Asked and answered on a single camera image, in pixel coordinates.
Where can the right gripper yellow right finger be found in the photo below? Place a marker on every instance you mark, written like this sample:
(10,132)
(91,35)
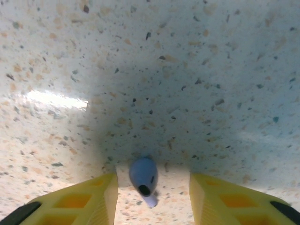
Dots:
(234,206)

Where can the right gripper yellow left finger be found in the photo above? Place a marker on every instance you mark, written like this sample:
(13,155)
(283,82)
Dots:
(77,206)

